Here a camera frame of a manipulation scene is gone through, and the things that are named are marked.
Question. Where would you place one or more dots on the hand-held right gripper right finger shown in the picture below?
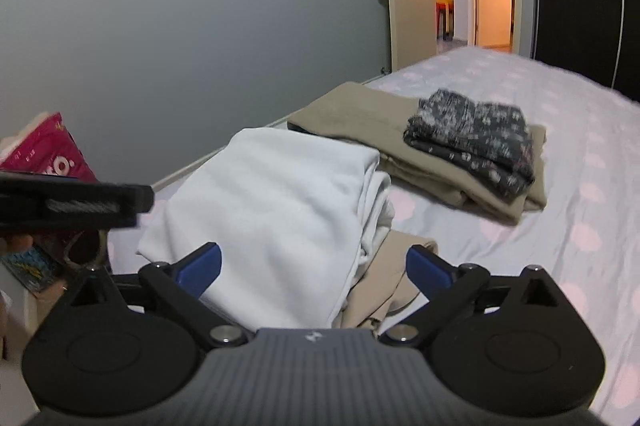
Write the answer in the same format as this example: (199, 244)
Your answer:
(427, 268)

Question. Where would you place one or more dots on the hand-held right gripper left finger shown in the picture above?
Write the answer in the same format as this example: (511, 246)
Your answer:
(202, 266)

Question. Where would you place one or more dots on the white sweater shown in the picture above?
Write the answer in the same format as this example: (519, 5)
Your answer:
(275, 206)

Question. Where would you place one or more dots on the person's left hand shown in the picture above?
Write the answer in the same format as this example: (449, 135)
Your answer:
(15, 243)

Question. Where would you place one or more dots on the beige garment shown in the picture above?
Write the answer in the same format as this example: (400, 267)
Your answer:
(385, 271)

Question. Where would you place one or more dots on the pink packet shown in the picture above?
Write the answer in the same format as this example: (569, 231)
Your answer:
(50, 151)

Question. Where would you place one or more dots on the blue patterned book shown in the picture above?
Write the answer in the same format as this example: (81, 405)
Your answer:
(25, 266)

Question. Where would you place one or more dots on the dark floral garment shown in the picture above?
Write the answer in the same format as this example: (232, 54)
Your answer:
(465, 131)

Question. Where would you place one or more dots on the beige folded pants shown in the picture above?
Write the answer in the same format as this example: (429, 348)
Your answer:
(350, 121)

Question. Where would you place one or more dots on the orange stool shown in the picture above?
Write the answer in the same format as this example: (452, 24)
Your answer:
(444, 8)

